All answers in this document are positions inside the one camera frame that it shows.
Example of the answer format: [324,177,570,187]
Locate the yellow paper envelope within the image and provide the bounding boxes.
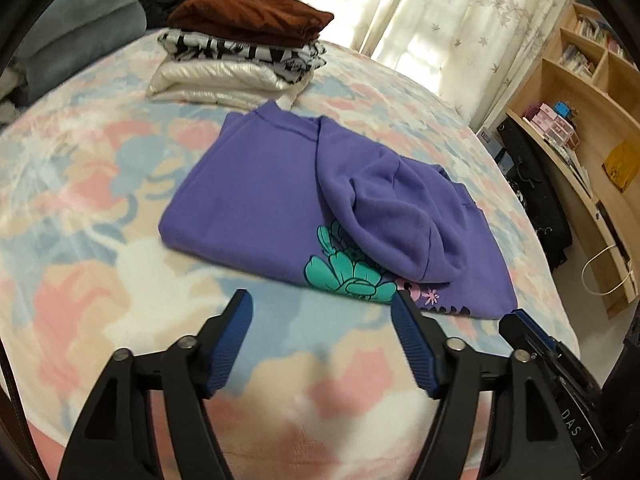
[602,140,640,193]

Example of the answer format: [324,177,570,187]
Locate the white cable loop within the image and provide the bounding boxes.
[580,242,637,297]

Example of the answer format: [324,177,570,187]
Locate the blue folded comforter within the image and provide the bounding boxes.
[10,0,146,106]

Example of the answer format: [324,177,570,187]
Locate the wooden bookshelf unit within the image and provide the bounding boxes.
[506,2,639,318]

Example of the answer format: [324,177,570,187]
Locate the sheer floral window curtain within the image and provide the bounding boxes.
[300,0,574,130]

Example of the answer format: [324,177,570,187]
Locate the cream satin folded jacket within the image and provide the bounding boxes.
[146,58,314,110]

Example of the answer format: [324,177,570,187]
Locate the pink drawer organizer box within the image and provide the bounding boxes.
[528,103,580,150]

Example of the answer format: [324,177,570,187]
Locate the black bag by shelf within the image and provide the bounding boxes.
[496,117,573,271]

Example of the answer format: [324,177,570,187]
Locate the dark knitted garment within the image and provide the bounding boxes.
[140,0,186,30]

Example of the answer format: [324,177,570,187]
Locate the purple hoodie sweatshirt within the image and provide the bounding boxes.
[158,103,516,318]

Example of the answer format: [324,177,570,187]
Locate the black white patterned folded garment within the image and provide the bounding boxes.
[157,28,326,84]

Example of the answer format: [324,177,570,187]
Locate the rust brown folded garment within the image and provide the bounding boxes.
[167,0,334,49]

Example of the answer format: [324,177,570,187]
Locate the pastel floral bed blanket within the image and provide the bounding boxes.
[0,29,582,480]

